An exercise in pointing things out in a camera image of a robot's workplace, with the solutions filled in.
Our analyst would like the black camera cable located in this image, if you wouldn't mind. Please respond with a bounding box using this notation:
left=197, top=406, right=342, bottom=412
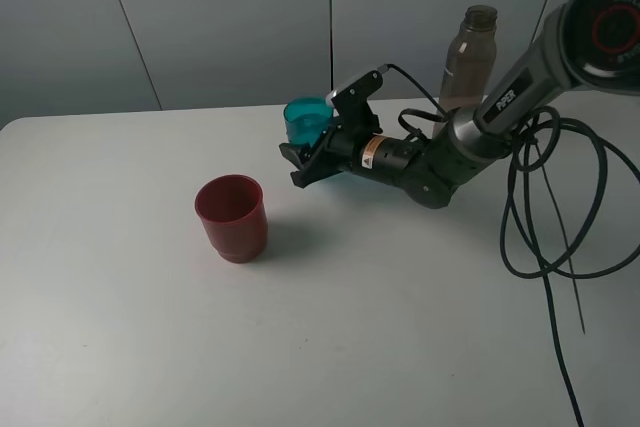
left=387, top=63, right=454, bottom=141

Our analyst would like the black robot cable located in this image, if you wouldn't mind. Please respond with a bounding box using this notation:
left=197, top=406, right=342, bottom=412
left=499, top=106, right=626, bottom=427

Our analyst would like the red plastic cup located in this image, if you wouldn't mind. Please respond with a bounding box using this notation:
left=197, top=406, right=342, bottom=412
left=194, top=174, right=268, bottom=264

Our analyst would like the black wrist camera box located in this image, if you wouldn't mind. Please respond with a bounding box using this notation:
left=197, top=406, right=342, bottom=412
left=326, top=64, right=389, bottom=137

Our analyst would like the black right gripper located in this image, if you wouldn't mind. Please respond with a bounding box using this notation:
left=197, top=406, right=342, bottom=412
left=279, top=126, right=415, bottom=188

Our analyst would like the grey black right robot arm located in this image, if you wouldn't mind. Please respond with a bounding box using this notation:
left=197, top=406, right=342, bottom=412
left=279, top=0, right=639, bottom=209

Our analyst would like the teal translucent plastic cup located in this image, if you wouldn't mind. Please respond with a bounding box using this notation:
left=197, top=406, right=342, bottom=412
left=283, top=97, right=333, bottom=146

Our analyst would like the smoky brown transparent bottle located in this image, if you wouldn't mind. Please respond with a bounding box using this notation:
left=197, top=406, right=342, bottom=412
left=439, top=5, right=498, bottom=112

